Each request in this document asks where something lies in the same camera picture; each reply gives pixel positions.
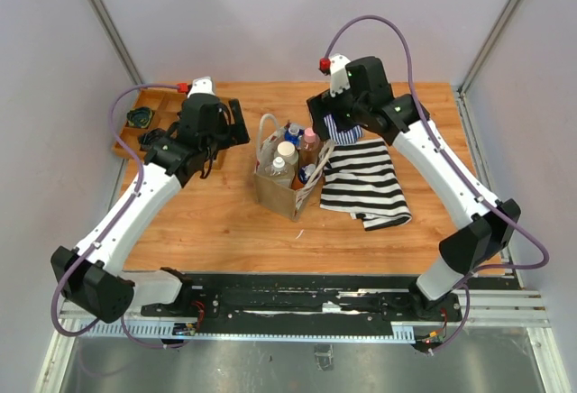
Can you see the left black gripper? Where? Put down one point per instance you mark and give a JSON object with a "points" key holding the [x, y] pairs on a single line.
{"points": [[233, 133]]}

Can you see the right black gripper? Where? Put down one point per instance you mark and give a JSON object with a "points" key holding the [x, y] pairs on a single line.
{"points": [[321, 105]]}

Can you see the blue white striped cloth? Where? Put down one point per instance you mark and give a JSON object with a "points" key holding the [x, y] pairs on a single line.
{"points": [[342, 137]]}

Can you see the clear bottle pink cap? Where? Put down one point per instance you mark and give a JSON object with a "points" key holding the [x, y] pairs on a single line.
{"points": [[308, 147]]}

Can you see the black white striped cloth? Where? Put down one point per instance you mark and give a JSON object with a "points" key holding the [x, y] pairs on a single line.
{"points": [[360, 180]]}

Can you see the clear bottle white cap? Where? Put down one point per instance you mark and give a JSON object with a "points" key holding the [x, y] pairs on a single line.
{"points": [[279, 172]]}

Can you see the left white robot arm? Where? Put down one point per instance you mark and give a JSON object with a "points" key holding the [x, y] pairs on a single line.
{"points": [[91, 275]]}

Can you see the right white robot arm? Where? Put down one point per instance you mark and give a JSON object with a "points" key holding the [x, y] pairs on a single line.
{"points": [[359, 94]]}

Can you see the canvas tote bag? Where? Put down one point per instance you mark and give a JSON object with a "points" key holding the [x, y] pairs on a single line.
{"points": [[278, 199]]}

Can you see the wooden compartment tray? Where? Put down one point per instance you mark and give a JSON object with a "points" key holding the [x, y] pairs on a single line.
{"points": [[174, 128]]}

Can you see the black rolled belt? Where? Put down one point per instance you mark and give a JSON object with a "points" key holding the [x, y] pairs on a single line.
{"points": [[146, 140]]}

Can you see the green patterned rolled belt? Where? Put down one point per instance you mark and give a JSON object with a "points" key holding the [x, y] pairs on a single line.
{"points": [[140, 117]]}

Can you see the orange spray bottle back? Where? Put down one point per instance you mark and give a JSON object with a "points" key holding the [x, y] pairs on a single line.
{"points": [[293, 134]]}

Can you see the orange spray bottle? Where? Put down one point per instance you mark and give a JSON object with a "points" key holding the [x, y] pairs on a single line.
{"points": [[302, 176], [293, 134]]}

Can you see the orange spray bottle front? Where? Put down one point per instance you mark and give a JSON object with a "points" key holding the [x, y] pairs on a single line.
{"points": [[302, 176]]}

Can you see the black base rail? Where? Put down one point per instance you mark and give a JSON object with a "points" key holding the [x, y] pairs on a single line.
{"points": [[304, 304]]}

